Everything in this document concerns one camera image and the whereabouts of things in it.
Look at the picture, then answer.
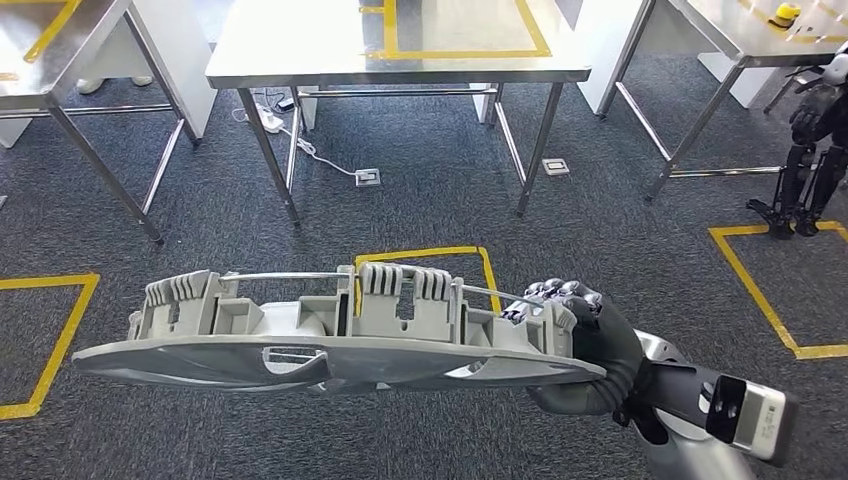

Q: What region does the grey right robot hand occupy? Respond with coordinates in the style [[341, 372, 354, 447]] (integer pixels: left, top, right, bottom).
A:
[[501, 278, 647, 417]]

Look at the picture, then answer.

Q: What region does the silver plastic wheel hubcap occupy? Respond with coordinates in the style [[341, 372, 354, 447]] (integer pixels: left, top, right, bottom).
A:
[[71, 262, 607, 397]]

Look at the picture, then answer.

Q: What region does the steel workbench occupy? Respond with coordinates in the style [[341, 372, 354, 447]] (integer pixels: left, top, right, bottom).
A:
[[205, 0, 593, 230], [0, 0, 203, 246], [596, 0, 848, 202]]

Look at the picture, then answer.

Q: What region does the yellow floor tape square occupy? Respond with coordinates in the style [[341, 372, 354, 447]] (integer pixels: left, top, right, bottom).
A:
[[0, 273, 101, 423], [352, 245, 503, 319], [708, 220, 848, 362]]

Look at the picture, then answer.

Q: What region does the white desk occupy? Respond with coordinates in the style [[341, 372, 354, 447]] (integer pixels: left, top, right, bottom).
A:
[[0, 0, 219, 150], [698, 52, 776, 111], [572, 0, 654, 117]]

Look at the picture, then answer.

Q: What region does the yellow tape rectangle on bench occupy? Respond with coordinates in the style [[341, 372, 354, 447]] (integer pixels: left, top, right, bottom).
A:
[[359, 0, 552, 61], [0, 0, 84, 82], [735, 0, 848, 44]]

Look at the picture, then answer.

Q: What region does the yellow tape roll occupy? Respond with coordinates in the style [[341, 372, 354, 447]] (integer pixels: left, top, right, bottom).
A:
[[768, 2, 803, 31]]

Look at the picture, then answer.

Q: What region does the white power strip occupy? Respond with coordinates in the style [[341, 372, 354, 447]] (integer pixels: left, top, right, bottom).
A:
[[254, 105, 286, 134]]

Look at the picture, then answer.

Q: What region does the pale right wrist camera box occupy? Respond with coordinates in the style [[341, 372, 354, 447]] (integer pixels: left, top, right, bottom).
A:
[[705, 374, 800, 463]]

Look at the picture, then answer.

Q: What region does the white floor cable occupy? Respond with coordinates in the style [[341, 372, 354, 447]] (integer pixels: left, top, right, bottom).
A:
[[231, 86, 359, 179]]

